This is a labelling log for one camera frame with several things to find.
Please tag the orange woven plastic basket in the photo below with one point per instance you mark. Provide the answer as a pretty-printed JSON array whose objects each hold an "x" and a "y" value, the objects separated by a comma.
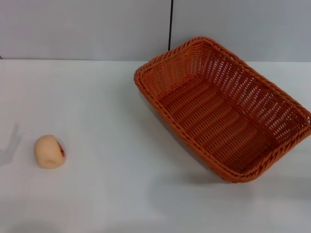
[{"x": 209, "y": 114}]

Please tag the pale round bread roll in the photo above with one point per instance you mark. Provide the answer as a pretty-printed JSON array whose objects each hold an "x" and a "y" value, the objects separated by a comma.
[{"x": 47, "y": 151}]

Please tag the black vertical wall strip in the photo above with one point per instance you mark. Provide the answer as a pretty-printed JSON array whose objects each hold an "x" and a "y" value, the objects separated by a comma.
[{"x": 170, "y": 24}]

